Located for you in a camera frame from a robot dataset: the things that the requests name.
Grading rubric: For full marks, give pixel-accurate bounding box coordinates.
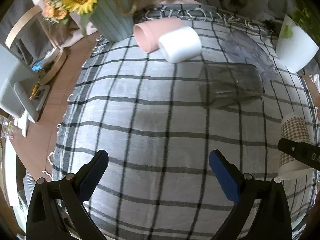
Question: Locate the black white plaid tablecloth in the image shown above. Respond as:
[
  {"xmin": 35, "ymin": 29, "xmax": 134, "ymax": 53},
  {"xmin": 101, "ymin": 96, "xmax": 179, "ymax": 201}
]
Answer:
[{"xmin": 52, "ymin": 4, "xmax": 319, "ymax": 239}]

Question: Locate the clear bluish plastic cup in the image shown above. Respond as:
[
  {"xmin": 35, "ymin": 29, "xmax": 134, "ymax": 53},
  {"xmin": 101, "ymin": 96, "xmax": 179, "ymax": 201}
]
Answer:
[{"xmin": 222, "ymin": 30, "xmax": 279, "ymax": 83}]

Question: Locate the smoky square glass cup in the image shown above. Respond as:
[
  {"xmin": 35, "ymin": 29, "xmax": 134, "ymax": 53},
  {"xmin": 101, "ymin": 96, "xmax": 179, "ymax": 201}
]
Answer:
[{"xmin": 198, "ymin": 62, "xmax": 264, "ymax": 109}]

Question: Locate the checkered paper cup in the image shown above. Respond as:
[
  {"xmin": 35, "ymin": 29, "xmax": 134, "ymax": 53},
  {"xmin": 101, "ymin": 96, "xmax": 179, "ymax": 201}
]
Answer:
[{"xmin": 278, "ymin": 112, "xmax": 315, "ymax": 180}]

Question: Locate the white plant pot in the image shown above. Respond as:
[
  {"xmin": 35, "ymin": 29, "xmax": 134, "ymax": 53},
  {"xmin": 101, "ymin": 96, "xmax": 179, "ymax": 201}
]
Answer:
[{"xmin": 276, "ymin": 14, "xmax": 319, "ymax": 73}]

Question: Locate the white cup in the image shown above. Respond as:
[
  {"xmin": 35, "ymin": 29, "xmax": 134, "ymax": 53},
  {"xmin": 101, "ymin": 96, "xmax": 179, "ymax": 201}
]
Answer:
[{"xmin": 158, "ymin": 27, "xmax": 202, "ymax": 63}]

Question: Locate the ribbed blue-grey vase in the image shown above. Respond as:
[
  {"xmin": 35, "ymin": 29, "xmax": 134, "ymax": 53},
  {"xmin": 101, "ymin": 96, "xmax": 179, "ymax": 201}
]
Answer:
[{"xmin": 89, "ymin": 0, "xmax": 137, "ymax": 42}]

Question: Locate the green potted plant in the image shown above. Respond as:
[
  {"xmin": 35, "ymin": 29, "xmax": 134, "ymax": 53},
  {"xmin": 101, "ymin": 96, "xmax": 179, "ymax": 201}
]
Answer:
[{"xmin": 287, "ymin": 7, "xmax": 319, "ymax": 46}]

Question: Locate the wooden desk lamp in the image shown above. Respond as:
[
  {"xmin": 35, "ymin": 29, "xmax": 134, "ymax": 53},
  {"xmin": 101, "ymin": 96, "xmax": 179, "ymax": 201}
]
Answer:
[{"xmin": 4, "ymin": 5, "xmax": 67, "ymax": 86}]

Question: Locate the pink cup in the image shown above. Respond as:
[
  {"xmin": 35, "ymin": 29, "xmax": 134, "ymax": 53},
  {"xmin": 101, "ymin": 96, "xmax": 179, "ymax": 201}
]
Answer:
[{"xmin": 133, "ymin": 17, "xmax": 185, "ymax": 53}]

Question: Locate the white projector on stand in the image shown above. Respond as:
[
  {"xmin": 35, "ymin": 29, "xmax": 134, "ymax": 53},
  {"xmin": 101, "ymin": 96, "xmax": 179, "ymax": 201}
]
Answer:
[{"xmin": 1, "ymin": 45, "xmax": 50, "ymax": 137}]

